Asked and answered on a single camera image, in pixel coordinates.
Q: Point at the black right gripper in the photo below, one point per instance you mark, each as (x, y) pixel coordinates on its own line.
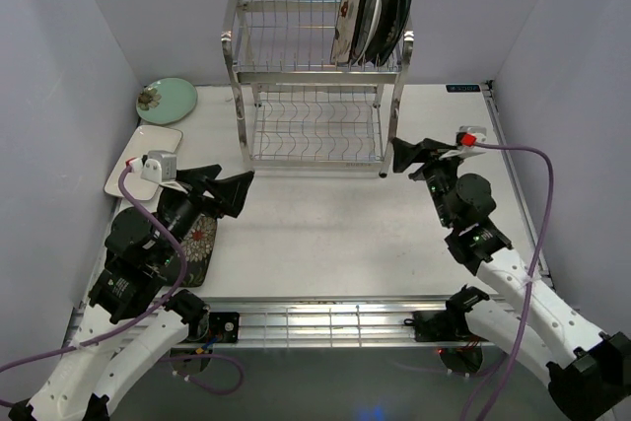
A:
(406, 154)

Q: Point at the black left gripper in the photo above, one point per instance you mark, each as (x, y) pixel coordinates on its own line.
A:
(229, 192)

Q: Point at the black floral plate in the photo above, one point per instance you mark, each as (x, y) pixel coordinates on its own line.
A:
(197, 244)
(383, 41)

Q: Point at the cream floral square plate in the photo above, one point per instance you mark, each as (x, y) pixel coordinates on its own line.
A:
(344, 31)

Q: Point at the round white teal-rimmed plate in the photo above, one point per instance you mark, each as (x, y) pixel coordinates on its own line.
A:
(367, 23)

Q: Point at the teal square plate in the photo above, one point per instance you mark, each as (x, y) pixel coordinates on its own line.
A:
(404, 13)

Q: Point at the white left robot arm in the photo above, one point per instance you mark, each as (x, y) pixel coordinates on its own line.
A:
(138, 309)

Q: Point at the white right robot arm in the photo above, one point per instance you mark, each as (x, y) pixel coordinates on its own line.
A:
(586, 371)

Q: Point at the stainless steel dish rack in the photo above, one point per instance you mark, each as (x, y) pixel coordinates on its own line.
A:
(297, 110)

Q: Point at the white rectangular plate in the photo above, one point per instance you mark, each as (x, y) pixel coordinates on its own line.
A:
(145, 139)

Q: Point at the blue table label sticker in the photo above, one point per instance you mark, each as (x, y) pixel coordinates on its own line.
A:
(462, 88)

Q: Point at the mint green round plate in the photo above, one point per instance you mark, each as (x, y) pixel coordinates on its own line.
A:
(166, 101)

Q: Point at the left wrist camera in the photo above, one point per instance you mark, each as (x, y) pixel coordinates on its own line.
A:
(157, 166)

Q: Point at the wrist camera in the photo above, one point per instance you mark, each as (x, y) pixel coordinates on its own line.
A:
(157, 166)
(467, 138)

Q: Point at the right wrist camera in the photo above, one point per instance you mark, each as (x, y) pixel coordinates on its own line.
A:
(467, 138)

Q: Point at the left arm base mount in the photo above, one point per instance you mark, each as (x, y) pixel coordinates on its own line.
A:
(215, 327)

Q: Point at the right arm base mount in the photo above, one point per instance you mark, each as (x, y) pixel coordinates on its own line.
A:
(448, 324)

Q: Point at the aluminium table edge rail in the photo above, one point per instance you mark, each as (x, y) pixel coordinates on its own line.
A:
(287, 325)

